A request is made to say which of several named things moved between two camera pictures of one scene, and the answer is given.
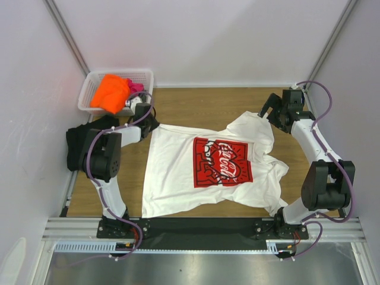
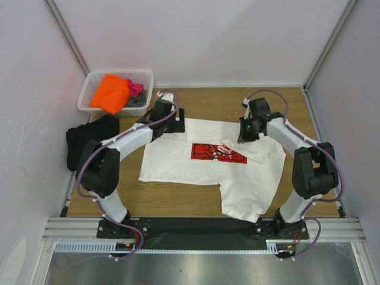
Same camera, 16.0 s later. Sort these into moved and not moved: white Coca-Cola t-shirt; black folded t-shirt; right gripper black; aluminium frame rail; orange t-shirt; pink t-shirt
Moved: white Coca-Cola t-shirt; right gripper black
Not moved: black folded t-shirt; pink t-shirt; aluminium frame rail; orange t-shirt
